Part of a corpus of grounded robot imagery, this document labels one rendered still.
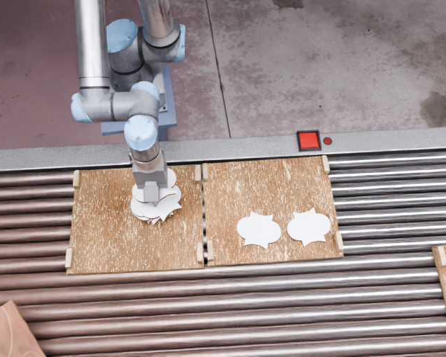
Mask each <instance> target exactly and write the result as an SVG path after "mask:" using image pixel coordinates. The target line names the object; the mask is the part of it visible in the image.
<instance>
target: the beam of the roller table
mask: <svg viewBox="0 0 446 357"><path fill-rule="evenodd" d="M319 134H320V138H321V147H322V150H321V151H318V152H299V148H298V143H297V135H274V136H260V137H233V138H218V139H203V140H176V141H162V142H159V146H160V150H164V154H165V158H166V163H167V166H175V165H190V164H206V163H207V164H213V163H224V162H245V161H256V160H267V159H289V158H300V157H321V156H323V155H325V156H326V157H354V156H368V155H383V154H410V153H424V152H446V127H429V128H414V129H400V130H373V131H358V132H330V133H319ZM325 137H330V138H331V139H332V144H330V145H326V144H324V143H323V139H324V138H325ZM129 153H130V149H129V147H128V144H127V143H120V144H93V145H78V146H64V147H36V148H22V149H0V174H24V173H38V172H52V171H75V170H94V169H121V168H132V164H130V158H129V155H128V154H129Z"/></svg>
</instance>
